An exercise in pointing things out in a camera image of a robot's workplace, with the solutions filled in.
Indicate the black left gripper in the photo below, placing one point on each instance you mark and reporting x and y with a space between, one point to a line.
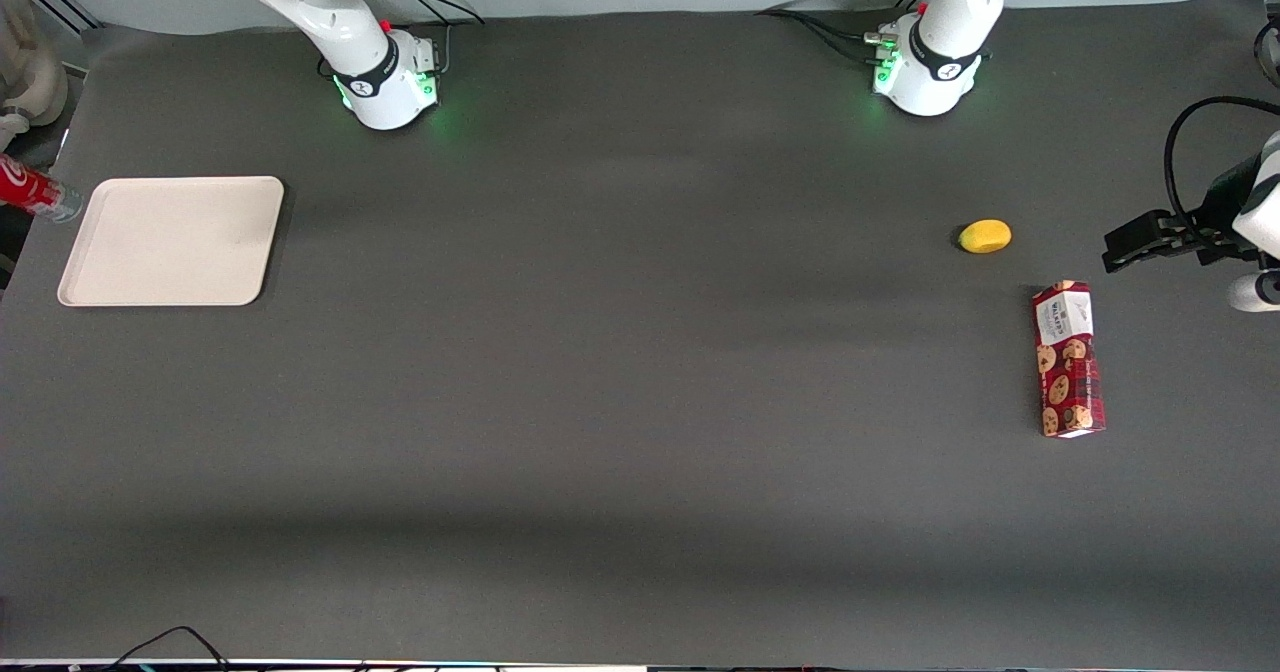
1222 202

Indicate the red cookie box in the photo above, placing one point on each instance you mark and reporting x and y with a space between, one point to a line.
1068 362

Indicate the yellow lemon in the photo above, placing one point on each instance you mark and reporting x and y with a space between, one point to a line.
985 236

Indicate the beige plastic tray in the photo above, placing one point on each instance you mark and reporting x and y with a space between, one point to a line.
170 240

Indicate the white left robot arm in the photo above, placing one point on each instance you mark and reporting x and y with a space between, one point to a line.
940 52

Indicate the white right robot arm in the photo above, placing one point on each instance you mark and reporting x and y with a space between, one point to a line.
365 57

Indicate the red coke bottle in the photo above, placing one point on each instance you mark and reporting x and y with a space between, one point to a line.
25 188

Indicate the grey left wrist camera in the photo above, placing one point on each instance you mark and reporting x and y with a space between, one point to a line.
1255 292

